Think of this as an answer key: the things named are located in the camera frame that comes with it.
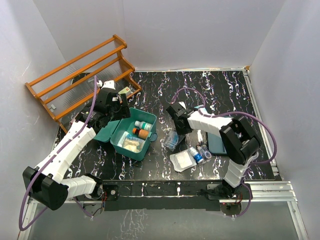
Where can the white square gauze pack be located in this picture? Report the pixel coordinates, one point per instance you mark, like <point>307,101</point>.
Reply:
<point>182,161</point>

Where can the clear bag blue items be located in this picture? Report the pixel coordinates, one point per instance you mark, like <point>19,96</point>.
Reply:
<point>172,140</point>

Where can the orange wooden shelf rack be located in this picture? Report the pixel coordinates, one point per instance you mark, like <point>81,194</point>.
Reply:
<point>69,86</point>

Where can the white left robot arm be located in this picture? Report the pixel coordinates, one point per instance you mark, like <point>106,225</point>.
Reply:
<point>46,182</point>

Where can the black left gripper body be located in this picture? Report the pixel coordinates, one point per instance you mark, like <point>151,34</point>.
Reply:
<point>118,112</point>

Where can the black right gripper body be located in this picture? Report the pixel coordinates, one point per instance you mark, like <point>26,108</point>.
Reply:
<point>180,131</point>

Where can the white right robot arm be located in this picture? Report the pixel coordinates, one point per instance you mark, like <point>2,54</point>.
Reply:
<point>240,140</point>

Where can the blue white swab bag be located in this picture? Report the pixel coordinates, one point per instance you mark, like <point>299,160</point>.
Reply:
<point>127,135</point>

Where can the clear bag small items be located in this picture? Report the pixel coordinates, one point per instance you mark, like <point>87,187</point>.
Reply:
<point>204,152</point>

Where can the long beige medicine box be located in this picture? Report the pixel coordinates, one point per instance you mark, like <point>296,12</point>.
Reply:
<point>127,91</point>

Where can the brown bottle orange label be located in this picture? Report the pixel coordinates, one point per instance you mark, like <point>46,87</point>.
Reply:
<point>141,133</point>

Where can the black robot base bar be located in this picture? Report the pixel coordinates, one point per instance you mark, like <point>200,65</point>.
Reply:
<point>167,195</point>

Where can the small scissors white sheath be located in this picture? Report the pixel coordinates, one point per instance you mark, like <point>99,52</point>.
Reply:
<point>200,139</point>

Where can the white blue flat sachet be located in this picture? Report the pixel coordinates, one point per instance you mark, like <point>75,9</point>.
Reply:
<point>201,109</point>

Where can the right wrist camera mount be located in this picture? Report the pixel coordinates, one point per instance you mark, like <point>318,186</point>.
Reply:
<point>182,103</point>

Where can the beige gauze roll pack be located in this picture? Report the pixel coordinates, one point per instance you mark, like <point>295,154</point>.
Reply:
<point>133,145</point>

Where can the teal plastic medicine box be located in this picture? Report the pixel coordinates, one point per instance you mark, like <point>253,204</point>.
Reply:
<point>120,134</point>

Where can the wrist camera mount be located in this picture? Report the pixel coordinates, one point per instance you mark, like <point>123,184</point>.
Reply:
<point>110,84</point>
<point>182,103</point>

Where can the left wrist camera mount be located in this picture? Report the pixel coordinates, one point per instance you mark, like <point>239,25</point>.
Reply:
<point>110,84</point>

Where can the white bottle blue label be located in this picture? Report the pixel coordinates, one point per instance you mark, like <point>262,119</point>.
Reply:
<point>196,155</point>

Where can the dark teal tray insert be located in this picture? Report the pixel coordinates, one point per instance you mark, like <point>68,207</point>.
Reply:
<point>215,145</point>

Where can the white bottle green label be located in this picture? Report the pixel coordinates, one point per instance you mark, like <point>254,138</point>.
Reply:
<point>143,125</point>

